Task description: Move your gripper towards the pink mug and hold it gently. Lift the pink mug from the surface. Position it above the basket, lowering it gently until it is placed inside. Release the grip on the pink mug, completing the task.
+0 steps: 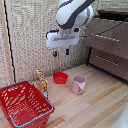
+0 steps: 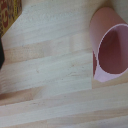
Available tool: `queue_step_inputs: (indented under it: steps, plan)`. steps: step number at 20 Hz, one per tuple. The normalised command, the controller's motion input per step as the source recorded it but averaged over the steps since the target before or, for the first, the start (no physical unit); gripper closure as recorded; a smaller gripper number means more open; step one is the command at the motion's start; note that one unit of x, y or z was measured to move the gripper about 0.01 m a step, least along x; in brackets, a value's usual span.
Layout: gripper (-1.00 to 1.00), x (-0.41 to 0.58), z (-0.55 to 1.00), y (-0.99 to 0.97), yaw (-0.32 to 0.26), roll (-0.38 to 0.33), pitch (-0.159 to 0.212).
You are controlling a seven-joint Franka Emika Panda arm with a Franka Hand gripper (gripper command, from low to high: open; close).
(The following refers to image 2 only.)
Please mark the pink mug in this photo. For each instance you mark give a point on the pink mug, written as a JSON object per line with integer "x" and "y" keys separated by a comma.
{"x": 104, "y": 25}

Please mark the red yellow patterned box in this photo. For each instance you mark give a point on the red yellow patterned box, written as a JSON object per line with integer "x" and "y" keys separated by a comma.
{"x": 8, "y": 12}

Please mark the black object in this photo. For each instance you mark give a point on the black object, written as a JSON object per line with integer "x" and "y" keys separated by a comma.
{"x": 1, "y": 55}

